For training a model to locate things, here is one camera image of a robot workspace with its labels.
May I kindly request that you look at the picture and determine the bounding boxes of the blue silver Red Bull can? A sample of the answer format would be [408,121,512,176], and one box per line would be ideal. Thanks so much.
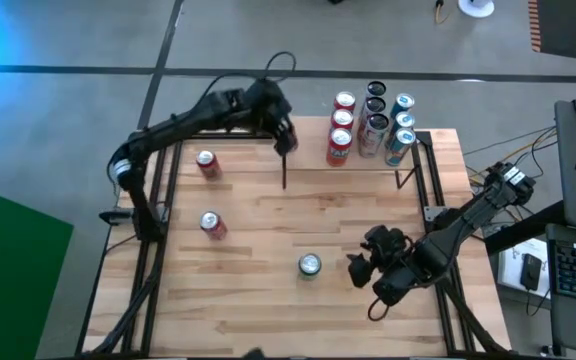
[384,127,418,167]
[390,92,417,119]
[387,110,418,136]

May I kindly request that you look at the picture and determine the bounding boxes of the black diagonal desk bar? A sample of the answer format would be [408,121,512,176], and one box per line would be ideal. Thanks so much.
[482,199,569,256]

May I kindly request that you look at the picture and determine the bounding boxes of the black floor cable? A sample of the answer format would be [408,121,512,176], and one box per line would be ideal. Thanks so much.
[462,125,557,159]

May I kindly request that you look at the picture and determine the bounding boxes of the wooden shelf with black legs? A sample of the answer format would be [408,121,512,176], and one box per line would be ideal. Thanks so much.
[280,115,419,191]

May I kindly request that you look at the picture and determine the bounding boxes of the black table clamp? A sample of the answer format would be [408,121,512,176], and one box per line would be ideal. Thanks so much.
[98,208,135,226]

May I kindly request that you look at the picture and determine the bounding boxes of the white round base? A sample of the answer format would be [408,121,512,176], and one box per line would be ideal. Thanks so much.
[457,0,496,19]

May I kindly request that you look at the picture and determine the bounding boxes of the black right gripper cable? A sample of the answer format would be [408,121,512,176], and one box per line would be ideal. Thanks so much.
[366,297,393,323]

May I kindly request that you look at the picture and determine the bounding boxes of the yellow floor cable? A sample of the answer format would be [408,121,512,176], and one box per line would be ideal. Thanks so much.
[467,128,559,224]

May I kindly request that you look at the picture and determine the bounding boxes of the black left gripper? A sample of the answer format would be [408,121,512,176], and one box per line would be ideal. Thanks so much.
[245,77,300,157]

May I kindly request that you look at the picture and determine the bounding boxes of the red zero sugar soda can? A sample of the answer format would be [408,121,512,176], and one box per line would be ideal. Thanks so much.
[330,108,355,132]

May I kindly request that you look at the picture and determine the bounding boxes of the red Coca-Cola can black label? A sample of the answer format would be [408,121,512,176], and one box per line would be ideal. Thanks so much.
[195,149,223,181]

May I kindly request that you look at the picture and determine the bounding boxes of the green floor mat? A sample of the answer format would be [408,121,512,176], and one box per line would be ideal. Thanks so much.
[0,183,75,360]

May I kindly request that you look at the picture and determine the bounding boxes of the red Coca-Cola original can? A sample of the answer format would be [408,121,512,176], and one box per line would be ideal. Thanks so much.
[199,210,229,241]

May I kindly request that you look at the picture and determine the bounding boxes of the white paper sheet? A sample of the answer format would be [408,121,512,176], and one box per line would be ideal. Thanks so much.
[497,237,552,301]

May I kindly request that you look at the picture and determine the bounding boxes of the green Sprite can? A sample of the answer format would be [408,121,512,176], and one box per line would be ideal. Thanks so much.
[297,252,323,280]

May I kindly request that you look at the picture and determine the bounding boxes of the black mat orange striped edges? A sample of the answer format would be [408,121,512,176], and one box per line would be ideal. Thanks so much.
[527,0,576,62]

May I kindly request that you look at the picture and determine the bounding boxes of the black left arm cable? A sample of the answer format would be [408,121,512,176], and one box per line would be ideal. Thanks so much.
[202,50,298,101]

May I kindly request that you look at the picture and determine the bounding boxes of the red Fanta strawberry can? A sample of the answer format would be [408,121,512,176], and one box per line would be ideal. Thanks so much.
[325,127,354,168]

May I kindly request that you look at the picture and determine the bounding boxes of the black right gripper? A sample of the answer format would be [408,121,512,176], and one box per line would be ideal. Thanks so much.
[346,224,419,307]

